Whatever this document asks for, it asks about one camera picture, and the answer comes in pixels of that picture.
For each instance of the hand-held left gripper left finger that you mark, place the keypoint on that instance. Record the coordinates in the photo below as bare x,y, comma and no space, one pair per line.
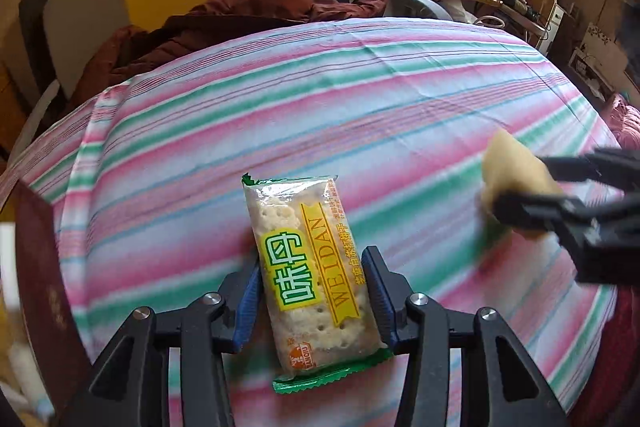
247,312

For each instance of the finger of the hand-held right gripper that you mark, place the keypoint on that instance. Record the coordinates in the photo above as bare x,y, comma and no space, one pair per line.
590,166
540,209

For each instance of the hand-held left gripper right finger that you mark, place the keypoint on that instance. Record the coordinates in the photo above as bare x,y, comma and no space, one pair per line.
377,297

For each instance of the biscuit packet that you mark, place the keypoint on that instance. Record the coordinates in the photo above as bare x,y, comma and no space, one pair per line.
310,287

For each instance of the printed cardboard box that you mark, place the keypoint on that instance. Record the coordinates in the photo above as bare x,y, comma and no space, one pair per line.
600,52

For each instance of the striped tablecloth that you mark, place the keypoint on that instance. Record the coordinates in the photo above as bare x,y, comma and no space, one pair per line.
350,107

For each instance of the maroon jacket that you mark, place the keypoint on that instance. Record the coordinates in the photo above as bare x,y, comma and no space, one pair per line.
225,27

